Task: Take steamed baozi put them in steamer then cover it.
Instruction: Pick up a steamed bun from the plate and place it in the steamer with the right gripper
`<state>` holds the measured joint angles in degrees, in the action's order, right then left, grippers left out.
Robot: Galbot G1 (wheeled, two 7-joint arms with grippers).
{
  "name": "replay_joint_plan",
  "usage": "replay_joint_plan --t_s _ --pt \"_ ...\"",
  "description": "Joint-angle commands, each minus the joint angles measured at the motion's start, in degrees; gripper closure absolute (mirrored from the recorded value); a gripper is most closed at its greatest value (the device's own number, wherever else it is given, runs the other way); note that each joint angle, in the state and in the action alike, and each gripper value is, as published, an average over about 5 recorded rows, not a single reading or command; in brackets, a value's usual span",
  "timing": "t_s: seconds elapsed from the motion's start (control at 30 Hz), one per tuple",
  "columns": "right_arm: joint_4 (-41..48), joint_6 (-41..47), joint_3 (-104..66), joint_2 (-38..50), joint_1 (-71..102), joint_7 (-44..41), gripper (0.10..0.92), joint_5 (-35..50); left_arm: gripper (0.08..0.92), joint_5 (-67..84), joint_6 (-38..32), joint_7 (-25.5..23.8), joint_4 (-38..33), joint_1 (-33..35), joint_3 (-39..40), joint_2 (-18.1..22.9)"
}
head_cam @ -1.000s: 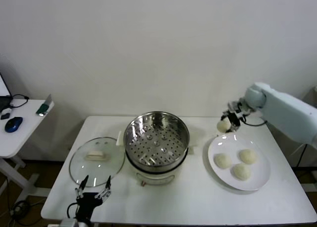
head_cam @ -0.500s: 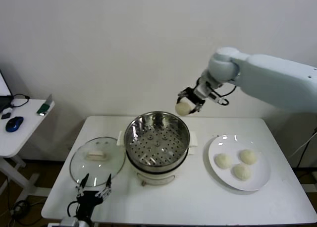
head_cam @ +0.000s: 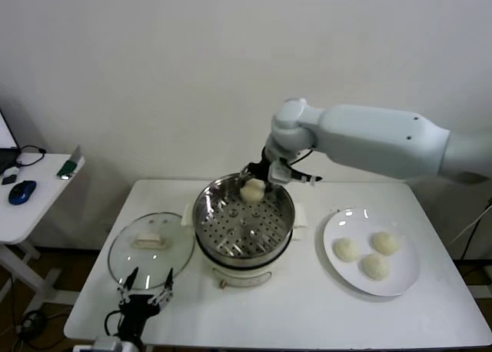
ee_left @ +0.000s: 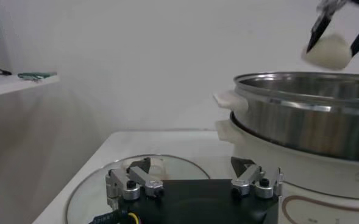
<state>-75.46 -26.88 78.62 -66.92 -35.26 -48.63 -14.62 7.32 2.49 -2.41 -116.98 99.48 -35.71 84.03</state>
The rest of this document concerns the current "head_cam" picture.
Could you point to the perforated steel steamer basket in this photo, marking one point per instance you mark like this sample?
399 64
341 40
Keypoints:
246 233

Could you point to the white side desk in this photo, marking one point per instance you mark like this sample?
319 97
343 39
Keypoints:
34 221

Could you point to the white steamed baozi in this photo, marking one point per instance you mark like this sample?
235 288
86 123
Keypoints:
346 249
375 266
252 191
385 243

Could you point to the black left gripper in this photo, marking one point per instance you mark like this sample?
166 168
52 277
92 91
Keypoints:
136 309

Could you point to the small white desk item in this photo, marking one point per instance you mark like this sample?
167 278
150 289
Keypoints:
11 171

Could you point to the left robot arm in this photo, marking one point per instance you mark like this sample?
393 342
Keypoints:
134 347

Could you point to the blue computer mouse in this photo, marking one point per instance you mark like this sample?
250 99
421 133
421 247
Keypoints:
22 192

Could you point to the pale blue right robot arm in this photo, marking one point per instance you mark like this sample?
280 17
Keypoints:
369 140

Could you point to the white electric cooker base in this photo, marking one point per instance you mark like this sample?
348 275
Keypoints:
242 275

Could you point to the small black desk item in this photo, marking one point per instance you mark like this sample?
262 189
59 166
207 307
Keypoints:
8 180

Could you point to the round white plate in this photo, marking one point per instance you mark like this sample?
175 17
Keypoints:
399 275

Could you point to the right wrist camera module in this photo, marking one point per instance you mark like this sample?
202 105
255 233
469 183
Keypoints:
280 172

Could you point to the green flat card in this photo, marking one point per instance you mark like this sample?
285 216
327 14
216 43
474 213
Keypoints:
66 169

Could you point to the round glass lid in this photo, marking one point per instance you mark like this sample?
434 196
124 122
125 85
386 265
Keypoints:
153 260

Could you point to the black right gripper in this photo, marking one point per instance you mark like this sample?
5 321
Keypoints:
262 169

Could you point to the black laptop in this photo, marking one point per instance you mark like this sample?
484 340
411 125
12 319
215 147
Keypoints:
5 152

